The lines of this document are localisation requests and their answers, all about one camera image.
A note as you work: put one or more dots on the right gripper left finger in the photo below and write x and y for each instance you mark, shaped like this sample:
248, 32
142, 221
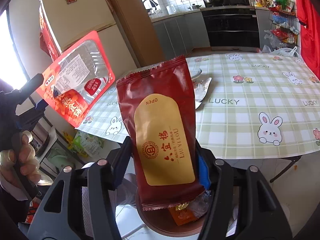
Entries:
60, 213

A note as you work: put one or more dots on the kitchen faucet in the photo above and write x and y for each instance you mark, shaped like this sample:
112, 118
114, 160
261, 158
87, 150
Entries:
152, 7

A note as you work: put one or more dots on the beige refrigerator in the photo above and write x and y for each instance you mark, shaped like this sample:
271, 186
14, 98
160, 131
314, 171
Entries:
68, 23

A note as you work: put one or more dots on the pink trash bin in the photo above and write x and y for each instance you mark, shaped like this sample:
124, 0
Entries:
163, 223

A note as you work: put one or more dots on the person's left hand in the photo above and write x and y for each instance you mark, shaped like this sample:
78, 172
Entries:
29, 166

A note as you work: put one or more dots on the orange snack wrapper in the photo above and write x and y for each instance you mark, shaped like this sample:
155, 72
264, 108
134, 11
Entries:
181, 214

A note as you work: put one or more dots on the white floral card package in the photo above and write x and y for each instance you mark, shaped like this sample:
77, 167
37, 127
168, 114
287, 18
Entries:
200, 90

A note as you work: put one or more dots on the black wok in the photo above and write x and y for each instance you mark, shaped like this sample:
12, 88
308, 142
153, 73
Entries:
213, 3

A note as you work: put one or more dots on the black oven range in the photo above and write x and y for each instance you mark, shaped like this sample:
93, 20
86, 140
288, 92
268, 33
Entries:
232, 27

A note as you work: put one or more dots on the wooden partition pillar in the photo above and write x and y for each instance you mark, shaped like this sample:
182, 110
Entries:
139, 31

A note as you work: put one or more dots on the red hanging apron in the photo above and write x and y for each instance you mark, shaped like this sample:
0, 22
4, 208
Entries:
309, 34

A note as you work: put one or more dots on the steel cooking pot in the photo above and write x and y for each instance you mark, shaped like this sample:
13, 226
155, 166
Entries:
195, 7

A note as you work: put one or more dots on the red clear plastic tray package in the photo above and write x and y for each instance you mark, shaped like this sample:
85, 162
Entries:
77, 79

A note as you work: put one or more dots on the dark red wet-wipe packet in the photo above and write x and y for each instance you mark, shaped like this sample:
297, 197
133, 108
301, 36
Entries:
157, 107

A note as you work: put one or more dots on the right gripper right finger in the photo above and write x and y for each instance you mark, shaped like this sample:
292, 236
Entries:
242, 204

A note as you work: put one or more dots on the wire snack rack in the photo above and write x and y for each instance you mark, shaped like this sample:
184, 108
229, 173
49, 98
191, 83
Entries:
284, 30

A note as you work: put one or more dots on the red bag beside fridge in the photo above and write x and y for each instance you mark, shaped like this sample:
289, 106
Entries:
45, 39

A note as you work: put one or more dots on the grey kitchen cabinets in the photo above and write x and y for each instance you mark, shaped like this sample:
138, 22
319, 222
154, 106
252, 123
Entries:
181, 33

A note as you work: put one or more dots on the green checked tablecloth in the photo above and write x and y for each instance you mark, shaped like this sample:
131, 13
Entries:
257, 106

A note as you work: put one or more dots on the white electric kettle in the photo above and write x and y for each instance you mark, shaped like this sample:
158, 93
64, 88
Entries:
171, 9

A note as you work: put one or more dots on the white green plastic bag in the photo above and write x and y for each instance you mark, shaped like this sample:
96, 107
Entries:
289, 52

